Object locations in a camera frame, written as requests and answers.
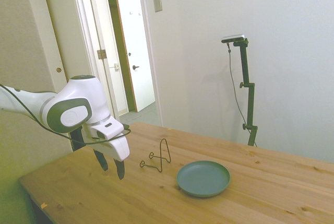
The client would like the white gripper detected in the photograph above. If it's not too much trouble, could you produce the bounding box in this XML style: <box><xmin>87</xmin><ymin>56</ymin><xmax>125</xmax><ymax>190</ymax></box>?
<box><xmin>82</xmin><ymin>126</ymin><xmax>130</xmax><ymax>181</ymax></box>

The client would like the teal round plate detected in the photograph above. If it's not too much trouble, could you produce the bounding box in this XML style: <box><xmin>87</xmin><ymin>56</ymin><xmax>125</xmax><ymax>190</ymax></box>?
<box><xmin>176</xmin><ymin>160</ymin><xmax>232</xmax><ymax>198</ymax></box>

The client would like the white open door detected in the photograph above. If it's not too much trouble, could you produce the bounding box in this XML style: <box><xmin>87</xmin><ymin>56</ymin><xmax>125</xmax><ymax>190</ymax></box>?
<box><xmin>112</xmin><ymin>0</ymin><xmax>156</xmax><ymax>113</ymax></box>

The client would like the beige sliding door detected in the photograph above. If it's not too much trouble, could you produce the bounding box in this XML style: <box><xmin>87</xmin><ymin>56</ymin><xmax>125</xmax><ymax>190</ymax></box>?
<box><xmin>22</xmin><ymin>0</ymin><xmax>79</xmax><ymax>154</ymax></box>

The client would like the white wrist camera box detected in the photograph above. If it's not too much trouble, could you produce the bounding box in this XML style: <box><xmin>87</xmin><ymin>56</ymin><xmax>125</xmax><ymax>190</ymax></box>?
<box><xmin>90</xmin><ymin>121</ymin><xmax>125</xmax><ymax>140</ymax></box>

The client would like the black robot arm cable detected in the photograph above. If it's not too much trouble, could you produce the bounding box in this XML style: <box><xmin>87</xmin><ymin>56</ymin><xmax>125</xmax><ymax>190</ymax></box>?
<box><xmin>0</xmin><ymin>84</ymin><xmax>131</xmax><ymax>146</ymax></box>

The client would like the black wire plate stand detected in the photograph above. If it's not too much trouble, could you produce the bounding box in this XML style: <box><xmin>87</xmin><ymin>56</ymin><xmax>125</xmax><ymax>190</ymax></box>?
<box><xmin>139</xmin><ymin>138</ymin><xmax>172</xmax><ymax>173</ymax></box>

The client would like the white door frame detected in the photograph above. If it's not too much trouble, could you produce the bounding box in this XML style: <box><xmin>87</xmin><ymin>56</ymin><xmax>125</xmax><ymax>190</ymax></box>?
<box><xmin>68</xmin><ymin>0</ymin><xmax>164</xmax><ymax>128</ymax></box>

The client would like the black camera stand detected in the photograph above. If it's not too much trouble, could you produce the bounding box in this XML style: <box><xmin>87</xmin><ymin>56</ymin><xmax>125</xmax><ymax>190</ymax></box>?
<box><xmin>233</xmin><ymin>38</ymin><xmax>258</xmax><ymax>147</ymax></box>

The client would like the black camera cable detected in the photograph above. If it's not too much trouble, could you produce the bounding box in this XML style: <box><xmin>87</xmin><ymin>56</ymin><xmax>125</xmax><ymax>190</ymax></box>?
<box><xmin>226</xmin><ymin>41</ymin><xmax>258</xmax><ymax>148</ymax></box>

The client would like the silver exterior camera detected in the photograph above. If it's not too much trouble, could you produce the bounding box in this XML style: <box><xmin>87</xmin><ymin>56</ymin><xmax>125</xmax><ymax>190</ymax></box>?
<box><xmin>221</xmin><ymin>33</ymin><xmax>246</xmax><ymax>44</ymax></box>

